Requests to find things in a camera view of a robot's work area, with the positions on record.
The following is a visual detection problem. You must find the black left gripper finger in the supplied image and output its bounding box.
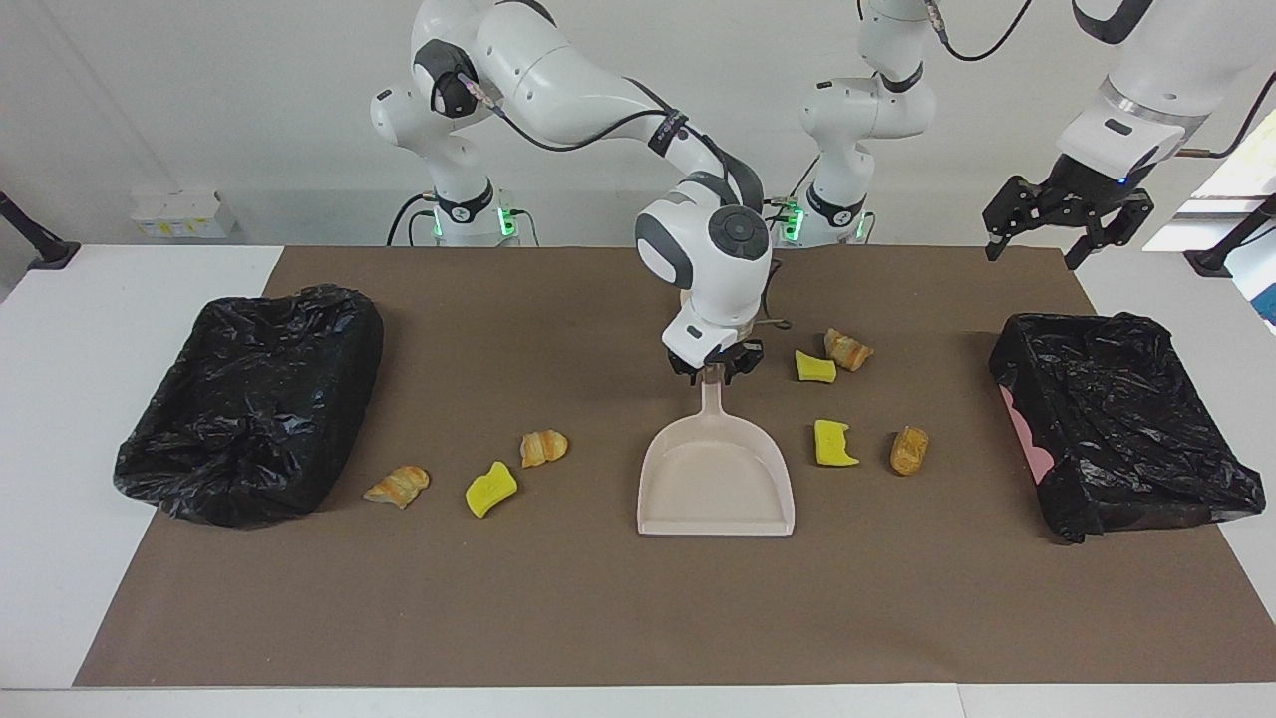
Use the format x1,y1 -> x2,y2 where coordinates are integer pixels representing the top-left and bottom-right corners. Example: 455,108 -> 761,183
982,177 -> 1073,262
1064,194 -> 1155,272

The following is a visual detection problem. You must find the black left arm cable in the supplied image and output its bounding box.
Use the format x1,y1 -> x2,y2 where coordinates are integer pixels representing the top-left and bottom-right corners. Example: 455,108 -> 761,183
922,0 -> 1276,161

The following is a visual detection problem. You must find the brown table mat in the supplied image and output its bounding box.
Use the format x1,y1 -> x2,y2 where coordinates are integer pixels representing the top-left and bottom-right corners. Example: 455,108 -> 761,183
72,246 -> 1276,687

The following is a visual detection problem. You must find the beige plastic dustpan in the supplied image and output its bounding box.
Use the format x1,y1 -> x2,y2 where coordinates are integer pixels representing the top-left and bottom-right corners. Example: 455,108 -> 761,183
637,365 -> 797,538

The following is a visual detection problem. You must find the black plastic trash bag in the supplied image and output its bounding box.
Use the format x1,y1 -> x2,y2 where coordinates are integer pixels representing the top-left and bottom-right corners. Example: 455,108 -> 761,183
113,284 -> 385,530
989,312 -> 1267,544

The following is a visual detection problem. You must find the brown fried nugget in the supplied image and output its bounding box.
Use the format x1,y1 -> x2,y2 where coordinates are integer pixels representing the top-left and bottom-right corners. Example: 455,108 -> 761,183
889,425 -> 930,477

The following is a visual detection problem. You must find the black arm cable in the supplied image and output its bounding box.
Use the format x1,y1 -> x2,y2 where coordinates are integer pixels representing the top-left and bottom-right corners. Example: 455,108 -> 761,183
461,75 -> 794,332
922,0 -> 1276,161

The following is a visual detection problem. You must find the pink plastic bin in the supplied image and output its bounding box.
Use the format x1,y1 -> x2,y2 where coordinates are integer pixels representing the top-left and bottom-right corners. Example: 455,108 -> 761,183
1000,384 -> 1056,485

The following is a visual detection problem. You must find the white wall socket box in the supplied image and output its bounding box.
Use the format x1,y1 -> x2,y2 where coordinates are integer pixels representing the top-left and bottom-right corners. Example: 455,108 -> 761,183
130,189 -> 238,240

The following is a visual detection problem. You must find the black base power cable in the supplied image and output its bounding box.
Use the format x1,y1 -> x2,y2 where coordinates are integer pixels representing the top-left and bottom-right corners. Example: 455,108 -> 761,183
387,192 -> 440,247

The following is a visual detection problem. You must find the striped croissant piece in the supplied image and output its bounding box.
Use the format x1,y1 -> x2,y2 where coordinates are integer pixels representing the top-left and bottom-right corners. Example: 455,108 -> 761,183
519,429 -> 570,469
823,328 -> 875,372
363,465 -> 432,510

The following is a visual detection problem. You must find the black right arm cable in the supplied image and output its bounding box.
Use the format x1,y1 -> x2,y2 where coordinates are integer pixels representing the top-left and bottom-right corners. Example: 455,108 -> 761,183
461,75 -> 794,332

